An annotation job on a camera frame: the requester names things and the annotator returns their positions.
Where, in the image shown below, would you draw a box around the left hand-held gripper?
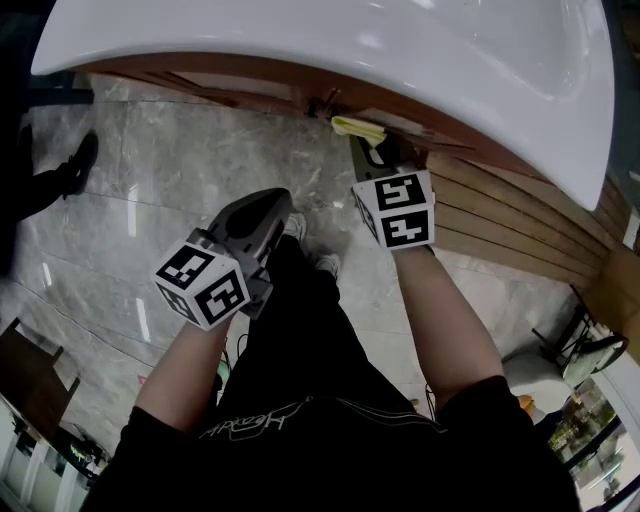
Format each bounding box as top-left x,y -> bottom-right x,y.
152,188 -> 294,332

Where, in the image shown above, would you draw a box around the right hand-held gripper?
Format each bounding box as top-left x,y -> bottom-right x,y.
348,134 -> 438,252

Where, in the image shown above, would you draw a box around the yellow cloth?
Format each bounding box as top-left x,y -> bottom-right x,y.
330,115 -> 387,149

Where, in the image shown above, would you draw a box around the person's left forearm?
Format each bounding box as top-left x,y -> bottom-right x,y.
134,312 -> 236,436

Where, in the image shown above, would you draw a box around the person's right forearm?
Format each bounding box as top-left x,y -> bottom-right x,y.
394,244 -> 506,411

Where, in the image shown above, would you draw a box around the person's white shoe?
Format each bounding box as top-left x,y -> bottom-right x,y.
282,212 -> 309,244
314,252 -> 342,279

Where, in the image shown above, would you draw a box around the person's black trousers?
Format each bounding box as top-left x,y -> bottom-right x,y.
219,233 -> 441,416

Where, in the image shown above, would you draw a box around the wooden step platform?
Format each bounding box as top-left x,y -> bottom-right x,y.
427,149 -> 619,294

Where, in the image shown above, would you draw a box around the dark round-back chair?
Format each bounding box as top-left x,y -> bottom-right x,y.
531,284 -> 629,386

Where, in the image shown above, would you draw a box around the person's black shirt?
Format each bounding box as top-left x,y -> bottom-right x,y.
87,374 -> 584,512

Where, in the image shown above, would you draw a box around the white round armchair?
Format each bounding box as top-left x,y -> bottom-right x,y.
502,349 -> 574,426

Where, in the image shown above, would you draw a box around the large cardboard sheet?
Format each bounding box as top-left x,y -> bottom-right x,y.
582,242 -> 640,334

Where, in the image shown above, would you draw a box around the dark wooden table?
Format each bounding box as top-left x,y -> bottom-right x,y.
0,316 -> 82,444

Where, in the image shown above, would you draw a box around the pale green bag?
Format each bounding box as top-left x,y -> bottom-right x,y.
564,339 -> 626,386

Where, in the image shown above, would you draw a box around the white shelf unit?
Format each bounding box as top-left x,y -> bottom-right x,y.
0,394 -> 101,512

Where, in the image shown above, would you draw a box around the glass window panel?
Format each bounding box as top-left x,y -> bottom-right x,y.
547,374 -> 640,506

